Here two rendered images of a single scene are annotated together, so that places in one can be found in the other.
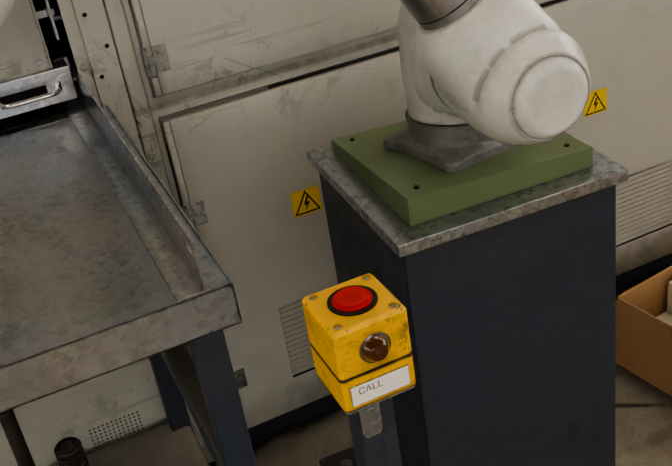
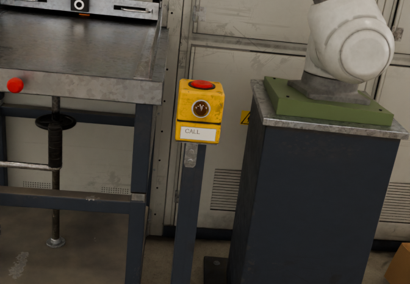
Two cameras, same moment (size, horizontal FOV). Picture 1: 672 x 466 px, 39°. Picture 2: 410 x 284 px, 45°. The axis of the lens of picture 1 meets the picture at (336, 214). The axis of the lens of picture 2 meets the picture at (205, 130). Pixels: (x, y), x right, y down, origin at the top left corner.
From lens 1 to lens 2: 0.37 m
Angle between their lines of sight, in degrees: 16
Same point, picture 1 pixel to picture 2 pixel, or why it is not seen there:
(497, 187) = (330, 113)
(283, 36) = (266, 27)
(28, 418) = (77, 166)
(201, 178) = not seen: hidden behind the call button
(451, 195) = (304, 106)
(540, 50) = (366, 24)
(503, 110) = (335, 51)
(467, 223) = (305, 122)
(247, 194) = not seen: hidden behind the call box
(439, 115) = (316, 69)
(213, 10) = (235, 0)
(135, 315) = (111, 76)
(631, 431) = not seen: outside the picture
